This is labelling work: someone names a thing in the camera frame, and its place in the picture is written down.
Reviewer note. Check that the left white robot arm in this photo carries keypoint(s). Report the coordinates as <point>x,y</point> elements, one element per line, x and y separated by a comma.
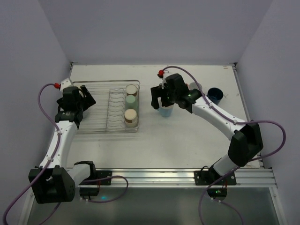
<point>66,124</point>

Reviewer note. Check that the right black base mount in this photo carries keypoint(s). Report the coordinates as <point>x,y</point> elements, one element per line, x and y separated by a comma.
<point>205,176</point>

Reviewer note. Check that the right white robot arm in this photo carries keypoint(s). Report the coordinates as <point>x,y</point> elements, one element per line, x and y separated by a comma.
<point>245,139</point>

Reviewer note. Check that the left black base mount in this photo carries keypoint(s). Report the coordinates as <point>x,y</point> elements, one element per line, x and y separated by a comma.
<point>90,187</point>

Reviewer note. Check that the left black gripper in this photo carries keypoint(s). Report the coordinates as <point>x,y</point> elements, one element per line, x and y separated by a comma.
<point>86,99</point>

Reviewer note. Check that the aluminium rail frame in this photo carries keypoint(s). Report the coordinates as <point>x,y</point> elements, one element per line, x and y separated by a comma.
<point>155,178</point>

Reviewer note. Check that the cream brown cup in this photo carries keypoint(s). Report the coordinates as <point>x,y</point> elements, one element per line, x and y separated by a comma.
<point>130,117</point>
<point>131,90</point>

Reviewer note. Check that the metal wire dish rack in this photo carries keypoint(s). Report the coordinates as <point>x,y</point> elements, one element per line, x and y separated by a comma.
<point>107,115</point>

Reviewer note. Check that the dark blue mug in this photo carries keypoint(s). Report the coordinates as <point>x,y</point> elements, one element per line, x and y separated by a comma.
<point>215,95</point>

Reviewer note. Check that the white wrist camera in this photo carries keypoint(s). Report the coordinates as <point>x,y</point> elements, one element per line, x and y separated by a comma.
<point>163,74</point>
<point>65,83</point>

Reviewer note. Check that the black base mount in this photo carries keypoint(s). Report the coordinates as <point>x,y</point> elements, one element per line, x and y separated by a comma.
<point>205,176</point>
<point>90,187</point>

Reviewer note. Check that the light blue mug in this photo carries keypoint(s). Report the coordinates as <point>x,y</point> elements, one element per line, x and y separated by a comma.
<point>165,111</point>

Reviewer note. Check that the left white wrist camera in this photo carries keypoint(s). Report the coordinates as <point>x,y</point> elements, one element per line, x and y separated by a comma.
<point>65,83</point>

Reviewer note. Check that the light green cup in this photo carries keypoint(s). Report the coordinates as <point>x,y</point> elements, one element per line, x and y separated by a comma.
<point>131,102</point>

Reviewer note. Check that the pink patterned mug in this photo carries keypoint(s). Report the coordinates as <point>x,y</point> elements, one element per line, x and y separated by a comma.
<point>194,85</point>

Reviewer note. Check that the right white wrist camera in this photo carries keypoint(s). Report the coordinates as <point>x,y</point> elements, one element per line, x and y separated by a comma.
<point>163,74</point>

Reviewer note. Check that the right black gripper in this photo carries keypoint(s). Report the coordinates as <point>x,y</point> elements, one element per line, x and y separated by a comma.
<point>158,95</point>

